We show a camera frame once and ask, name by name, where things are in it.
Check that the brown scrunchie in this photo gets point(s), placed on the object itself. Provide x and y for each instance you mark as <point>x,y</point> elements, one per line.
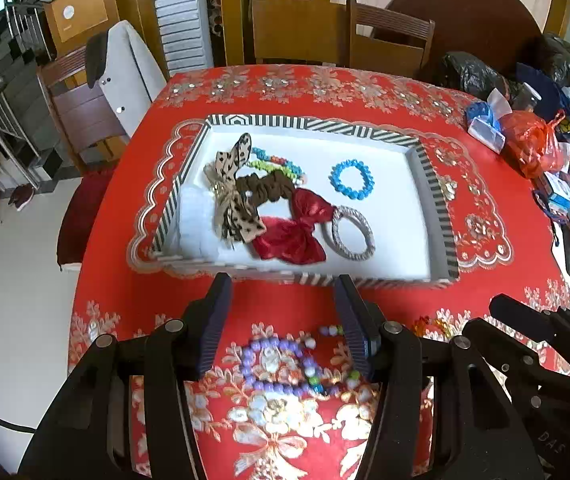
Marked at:
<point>265,190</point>

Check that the orange plastic bag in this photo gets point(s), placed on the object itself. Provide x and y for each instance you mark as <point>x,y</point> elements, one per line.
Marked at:
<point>530,145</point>

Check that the grey jacket with dark collar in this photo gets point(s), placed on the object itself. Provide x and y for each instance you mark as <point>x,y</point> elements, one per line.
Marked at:
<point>135,75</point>

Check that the red floral tablecloth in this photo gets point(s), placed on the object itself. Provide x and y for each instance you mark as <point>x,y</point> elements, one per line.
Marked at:
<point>405,305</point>

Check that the small blue boxes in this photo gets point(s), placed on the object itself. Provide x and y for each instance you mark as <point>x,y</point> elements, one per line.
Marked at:
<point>557,200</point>

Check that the striped tray with white inside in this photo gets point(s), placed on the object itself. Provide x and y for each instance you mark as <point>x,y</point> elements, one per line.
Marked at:
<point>390,240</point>

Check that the white fluffy scrunchie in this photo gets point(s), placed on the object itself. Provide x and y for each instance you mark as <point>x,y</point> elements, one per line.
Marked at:
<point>197,220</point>

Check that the round brown table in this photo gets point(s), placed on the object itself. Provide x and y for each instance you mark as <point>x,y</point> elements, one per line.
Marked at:
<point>465,10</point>

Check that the red bow scrunchie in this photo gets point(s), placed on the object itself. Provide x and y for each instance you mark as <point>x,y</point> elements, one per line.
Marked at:
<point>290,240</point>

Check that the dark red seat cushion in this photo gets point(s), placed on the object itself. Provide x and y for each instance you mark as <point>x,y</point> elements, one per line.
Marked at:
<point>80,215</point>

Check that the dark wooden chair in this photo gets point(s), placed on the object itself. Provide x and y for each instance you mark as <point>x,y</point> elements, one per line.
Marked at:
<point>80,110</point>

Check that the dark blue bag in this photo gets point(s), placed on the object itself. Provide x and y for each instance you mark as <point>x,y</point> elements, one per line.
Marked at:
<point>545,90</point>

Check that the leopard print bow scrunchie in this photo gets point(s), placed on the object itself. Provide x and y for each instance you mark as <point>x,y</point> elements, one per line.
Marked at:
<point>237,215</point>

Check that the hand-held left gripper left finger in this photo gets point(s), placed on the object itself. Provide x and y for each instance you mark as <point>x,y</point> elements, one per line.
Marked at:
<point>217,325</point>

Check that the dark red slippers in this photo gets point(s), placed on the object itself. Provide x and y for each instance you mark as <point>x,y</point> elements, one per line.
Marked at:
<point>21,196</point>

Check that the brown cardboard box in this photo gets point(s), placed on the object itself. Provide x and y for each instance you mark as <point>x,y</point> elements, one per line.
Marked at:
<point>77,5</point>

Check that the blue and white packet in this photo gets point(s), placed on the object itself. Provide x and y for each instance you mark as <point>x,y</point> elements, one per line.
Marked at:
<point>485,120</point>

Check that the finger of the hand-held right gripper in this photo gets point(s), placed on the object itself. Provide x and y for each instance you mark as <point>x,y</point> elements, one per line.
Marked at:
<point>555,327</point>
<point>500,350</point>

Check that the white ribbed panel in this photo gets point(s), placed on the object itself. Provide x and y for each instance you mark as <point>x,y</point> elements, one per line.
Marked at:
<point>180,15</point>

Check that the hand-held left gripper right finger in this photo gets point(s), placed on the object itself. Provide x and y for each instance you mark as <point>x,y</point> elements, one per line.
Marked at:
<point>357,330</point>

